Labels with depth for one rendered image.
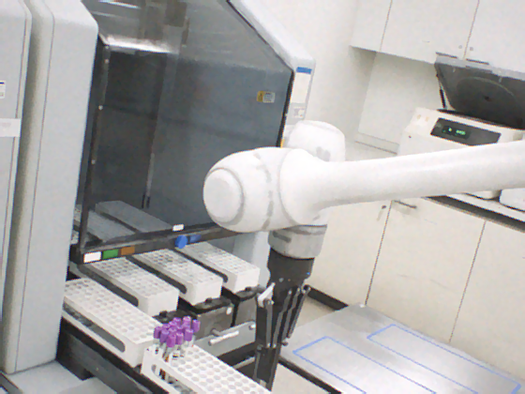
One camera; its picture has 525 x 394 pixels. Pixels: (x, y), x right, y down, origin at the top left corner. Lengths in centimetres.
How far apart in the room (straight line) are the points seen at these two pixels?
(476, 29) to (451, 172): 287
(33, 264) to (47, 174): 18
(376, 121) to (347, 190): 347
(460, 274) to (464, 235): 20
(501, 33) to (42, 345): 286
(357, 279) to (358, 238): 23
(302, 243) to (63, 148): 51
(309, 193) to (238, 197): 9
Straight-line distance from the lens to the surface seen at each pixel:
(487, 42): 365
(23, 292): 133
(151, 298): 147
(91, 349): 137
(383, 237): 357
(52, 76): 121
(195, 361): 125
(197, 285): 157
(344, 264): 372
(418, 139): 345
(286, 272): 102
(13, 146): 120
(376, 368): 149
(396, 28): 387
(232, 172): 80
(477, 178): 84
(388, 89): 424
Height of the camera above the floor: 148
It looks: 14 degrees down
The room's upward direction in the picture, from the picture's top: 12 degrees clockwise
